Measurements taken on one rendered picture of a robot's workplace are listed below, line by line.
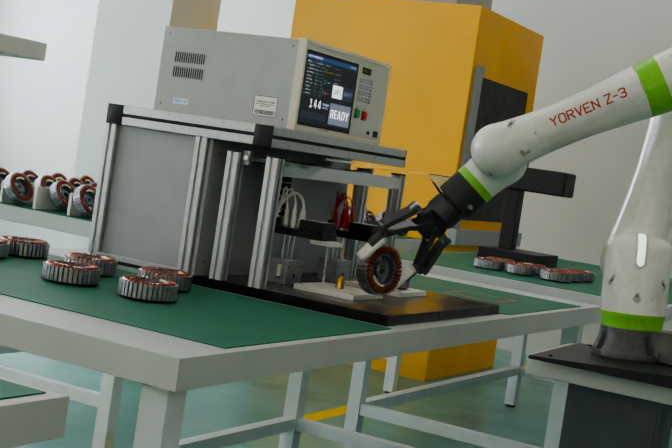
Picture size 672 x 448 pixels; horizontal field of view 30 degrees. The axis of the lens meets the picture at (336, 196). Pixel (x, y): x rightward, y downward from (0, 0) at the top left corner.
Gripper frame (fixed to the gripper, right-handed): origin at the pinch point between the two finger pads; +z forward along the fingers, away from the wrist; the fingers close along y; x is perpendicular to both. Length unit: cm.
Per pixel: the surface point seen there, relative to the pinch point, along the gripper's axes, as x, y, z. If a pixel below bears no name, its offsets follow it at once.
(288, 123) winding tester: -27.7, 25.7, -5.4
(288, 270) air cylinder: -16.5, 3.7, 16.9
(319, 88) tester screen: -34.8, 22.8, -15.5
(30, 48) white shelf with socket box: -19, 82, 20
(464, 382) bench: -179, -223, 26
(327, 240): -15.1, 3.8, 5.7
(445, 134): -312, -214, -44
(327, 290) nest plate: -3.4, 2.3, 12.2
